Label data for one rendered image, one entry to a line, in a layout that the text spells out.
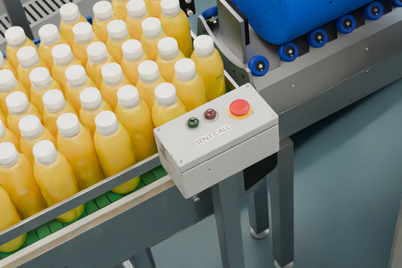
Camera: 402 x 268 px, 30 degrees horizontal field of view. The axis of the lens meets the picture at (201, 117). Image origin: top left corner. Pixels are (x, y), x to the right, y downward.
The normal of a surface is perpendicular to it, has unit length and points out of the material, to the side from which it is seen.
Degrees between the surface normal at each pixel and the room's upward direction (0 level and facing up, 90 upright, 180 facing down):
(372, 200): 0
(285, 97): 70
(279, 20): 90
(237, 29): 90
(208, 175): 90
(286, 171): 90
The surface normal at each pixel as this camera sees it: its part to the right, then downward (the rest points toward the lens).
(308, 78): 0.43, 0.38
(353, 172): -0.10, -0.65
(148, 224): 0.49, 0.63
